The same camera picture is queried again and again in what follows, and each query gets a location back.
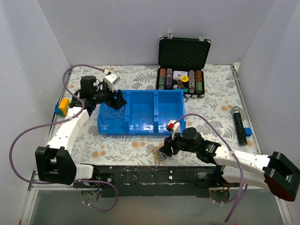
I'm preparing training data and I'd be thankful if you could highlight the yellow wire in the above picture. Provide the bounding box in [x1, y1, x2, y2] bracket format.
[151, 146, 169, 165]

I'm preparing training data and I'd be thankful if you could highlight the blue plastic divided bin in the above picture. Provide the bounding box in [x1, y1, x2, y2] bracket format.
[97, 90, 185, 136]

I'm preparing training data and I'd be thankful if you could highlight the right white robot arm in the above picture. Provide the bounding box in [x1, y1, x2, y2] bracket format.
[159, 127, 300, 202]

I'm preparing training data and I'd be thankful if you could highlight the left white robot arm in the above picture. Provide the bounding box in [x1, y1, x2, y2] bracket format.
[35, 73, 127, 188]

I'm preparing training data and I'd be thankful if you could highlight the floral patterned table mat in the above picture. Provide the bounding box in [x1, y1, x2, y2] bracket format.
[71, 65, 260, 166]

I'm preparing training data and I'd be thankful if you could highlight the colourful toy brick stack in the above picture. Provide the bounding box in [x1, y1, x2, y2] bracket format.
[54, 98, 70, 117]

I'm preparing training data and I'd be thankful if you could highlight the black handheld microphone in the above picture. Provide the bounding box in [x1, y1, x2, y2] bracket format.
[231, 106, 248, 146]

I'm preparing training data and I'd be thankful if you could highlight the small blue toy brick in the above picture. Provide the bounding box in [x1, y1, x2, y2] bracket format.
[244, 127, 253, 137]

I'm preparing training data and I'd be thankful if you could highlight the black poker chip case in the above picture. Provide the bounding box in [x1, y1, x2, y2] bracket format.
[156, 34, 211, 98]

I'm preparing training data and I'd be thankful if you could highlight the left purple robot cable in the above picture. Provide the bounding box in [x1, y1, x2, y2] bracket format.
[9, 65, 119, 212]

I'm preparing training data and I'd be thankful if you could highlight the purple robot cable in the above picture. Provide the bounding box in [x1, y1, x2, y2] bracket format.
[174, 113, 248, 223]
[9, 65, 119, 212]

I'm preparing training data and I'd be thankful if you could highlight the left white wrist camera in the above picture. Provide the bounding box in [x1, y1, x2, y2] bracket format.
[103, 69, 120, 91]

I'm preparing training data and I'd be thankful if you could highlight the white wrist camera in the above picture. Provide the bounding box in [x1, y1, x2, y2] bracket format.
[166, 120, 180, 140]
[103, 69, 120, 91]

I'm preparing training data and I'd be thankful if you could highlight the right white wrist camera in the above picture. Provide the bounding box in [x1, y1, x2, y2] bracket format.
[166, 120, 180, 140]

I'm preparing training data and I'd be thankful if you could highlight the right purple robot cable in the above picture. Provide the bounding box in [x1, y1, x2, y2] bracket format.
[174, 113, 248, 223]

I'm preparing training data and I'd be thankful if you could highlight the aluminium frame rail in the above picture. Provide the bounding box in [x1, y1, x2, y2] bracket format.
[29, 181, 73, 190]

